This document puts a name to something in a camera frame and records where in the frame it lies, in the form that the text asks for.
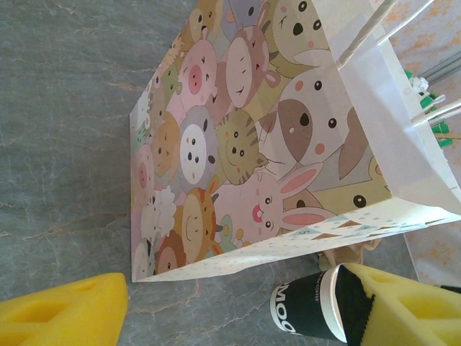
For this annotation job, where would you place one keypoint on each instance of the animal print paper gift bag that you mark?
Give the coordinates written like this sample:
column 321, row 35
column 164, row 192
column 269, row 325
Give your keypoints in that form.
column 252, row 126

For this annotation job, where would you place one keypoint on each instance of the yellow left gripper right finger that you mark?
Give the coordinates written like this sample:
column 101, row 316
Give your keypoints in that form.
column 414, row 313

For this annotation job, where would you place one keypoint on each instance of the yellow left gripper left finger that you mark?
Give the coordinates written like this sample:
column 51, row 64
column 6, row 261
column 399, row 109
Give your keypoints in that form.
column 61, row 313

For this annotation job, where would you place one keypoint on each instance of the green white wrapped straws bunch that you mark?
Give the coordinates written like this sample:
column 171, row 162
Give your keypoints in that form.
column 428, row 101

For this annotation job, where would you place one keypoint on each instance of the brown pulp cup carrier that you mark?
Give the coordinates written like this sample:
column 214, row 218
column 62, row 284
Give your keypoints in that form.
column 345, row 252

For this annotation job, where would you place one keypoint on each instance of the aluminium frame post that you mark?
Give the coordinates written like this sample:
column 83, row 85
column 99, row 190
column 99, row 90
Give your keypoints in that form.
column 443, row 66

